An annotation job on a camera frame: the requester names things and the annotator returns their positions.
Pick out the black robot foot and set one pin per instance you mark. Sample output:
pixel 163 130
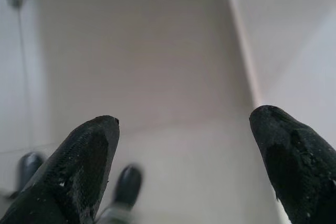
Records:
pixel 128 182
pixel 30 167

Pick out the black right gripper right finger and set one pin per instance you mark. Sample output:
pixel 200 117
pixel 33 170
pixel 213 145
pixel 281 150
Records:
pixel 302 171

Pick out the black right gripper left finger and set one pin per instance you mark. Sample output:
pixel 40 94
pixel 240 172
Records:
pixel 73 169

